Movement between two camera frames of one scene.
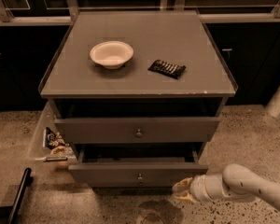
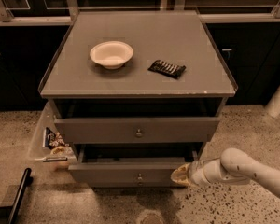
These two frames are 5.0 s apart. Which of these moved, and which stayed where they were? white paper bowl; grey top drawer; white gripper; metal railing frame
Moved: white gripper
Stayed: white paper bowl; grey top drawer; metal railing frame
